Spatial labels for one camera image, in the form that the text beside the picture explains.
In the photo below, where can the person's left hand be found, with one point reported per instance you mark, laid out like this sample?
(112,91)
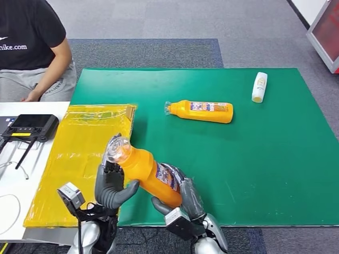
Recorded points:
(32,96)

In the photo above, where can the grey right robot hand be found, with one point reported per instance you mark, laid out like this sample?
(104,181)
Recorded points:
(190,200)

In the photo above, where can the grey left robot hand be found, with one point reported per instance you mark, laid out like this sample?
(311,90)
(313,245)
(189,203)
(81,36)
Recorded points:
(109,191)

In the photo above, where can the orange bottle with label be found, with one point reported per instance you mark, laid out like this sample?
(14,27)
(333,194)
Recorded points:
(209,112)
(143,168)

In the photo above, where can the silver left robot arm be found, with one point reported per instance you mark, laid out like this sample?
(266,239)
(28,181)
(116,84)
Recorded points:
(90,235)

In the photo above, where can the person's left forearm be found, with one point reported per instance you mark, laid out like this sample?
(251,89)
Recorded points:
(54,68)

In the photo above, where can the small white bottle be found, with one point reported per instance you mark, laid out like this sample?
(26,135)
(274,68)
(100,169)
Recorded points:
(259,87)

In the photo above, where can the black remote controller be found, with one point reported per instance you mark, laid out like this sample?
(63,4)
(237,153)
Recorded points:
(32,124)

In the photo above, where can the dark laptop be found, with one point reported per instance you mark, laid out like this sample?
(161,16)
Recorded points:
(5,123)

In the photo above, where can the long black antenna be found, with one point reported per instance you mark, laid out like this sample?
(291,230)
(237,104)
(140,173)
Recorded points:
(25,153)

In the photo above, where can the yellow plastic bag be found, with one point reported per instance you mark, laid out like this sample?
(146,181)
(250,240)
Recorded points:
(74,150)

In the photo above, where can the short black antenna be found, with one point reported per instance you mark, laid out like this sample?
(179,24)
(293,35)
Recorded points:
(3,144)

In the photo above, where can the person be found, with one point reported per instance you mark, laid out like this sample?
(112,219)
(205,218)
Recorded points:
(26,28)

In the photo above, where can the green table mat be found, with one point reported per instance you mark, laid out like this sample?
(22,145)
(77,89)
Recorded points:
(238,157)

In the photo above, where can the dark grey carpet mat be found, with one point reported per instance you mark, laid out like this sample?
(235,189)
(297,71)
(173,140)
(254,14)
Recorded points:
(146,52)

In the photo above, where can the white and red cabinet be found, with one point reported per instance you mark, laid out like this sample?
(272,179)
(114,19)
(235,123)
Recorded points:
(327,35)

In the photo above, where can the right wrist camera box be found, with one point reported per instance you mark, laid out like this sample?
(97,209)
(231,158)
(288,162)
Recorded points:
(183,224)

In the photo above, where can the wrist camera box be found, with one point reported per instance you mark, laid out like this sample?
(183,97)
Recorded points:
(183,224)
(71,198)

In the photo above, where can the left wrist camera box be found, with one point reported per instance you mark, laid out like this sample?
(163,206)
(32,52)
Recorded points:
(71,198)

